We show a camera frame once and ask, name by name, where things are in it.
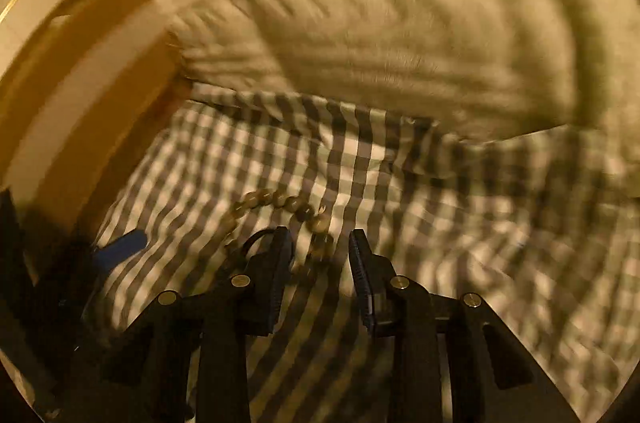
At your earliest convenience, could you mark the cream knitted blanket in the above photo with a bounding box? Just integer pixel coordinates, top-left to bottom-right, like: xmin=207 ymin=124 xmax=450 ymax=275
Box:
xmin=157 ymin=0 xmax=639 ymax=155

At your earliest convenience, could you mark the brown bead bracelet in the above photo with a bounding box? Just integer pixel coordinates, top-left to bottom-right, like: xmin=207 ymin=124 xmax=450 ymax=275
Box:
xmin=211 ymin=188 xmax=335 ymax=279

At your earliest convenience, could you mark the brown cardboard box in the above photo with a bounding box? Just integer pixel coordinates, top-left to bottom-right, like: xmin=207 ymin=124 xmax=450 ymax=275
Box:
xmin=1 ymin=0 xmax=191 ymax=255

